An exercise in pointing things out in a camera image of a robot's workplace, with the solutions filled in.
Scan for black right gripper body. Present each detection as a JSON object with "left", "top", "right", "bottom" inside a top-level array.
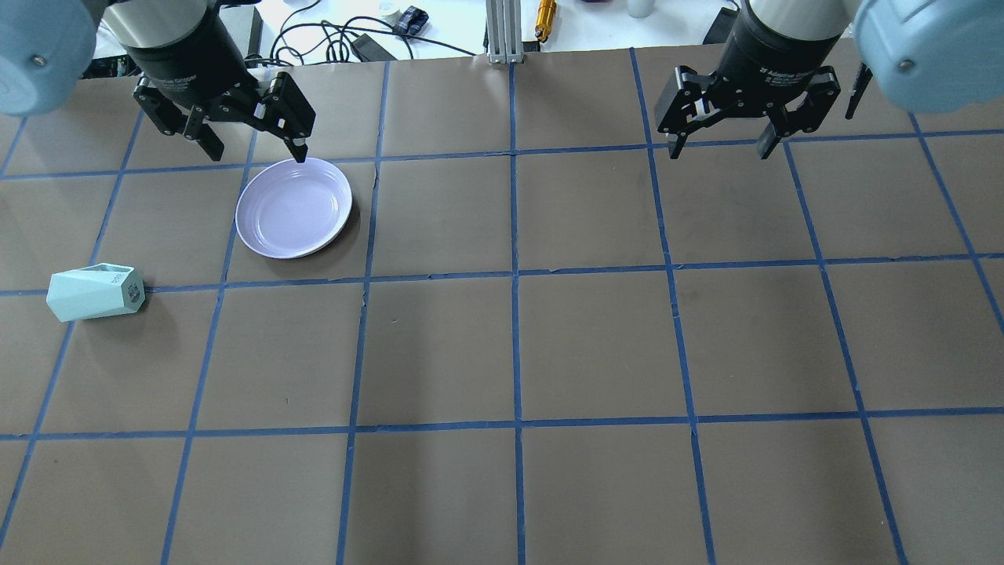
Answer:
[{"left": 703, "top": 8, "right": 842, "bottom": 111}]

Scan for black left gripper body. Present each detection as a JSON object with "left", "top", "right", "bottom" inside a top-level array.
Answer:
[{"left": 126, "top": 8, "right": 261, "bottom": 118}]

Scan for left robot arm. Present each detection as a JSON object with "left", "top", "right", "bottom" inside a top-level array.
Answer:
[{"left": 1, "top": 1, "right": 316, "bottom": 163}]

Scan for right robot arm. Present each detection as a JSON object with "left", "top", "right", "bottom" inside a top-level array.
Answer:
[{"left": 656, "top": 1, "right": 1003, "bottom": 159}]

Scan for lavender plate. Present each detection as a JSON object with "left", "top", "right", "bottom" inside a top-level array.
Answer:
[{"left": 235, "top": 157, "right": 355, "bottom": 260}]

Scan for mint green faceted cup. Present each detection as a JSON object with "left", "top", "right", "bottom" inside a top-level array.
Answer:
[{"left": 45, "top": 262, "right": 146, "bottom": 323}]

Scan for black power adapter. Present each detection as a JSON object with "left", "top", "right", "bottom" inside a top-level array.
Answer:
[{"left": 349, "top": 35, "right": 398, "bottom": 62}]

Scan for black cables on desk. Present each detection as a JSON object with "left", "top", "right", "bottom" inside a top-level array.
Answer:
[{"left": 267, "top": 0, "right": 479, "bottom": 67}]

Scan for yellow handled tool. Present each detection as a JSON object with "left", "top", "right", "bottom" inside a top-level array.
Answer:
[{"left": 533, "top": 0, "right": 557, "bottom": 43}]

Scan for aluminium frame post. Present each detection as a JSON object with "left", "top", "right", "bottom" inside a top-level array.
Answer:
[{"left": 484, "top": 0, "right": 525, "bottom": 65}]

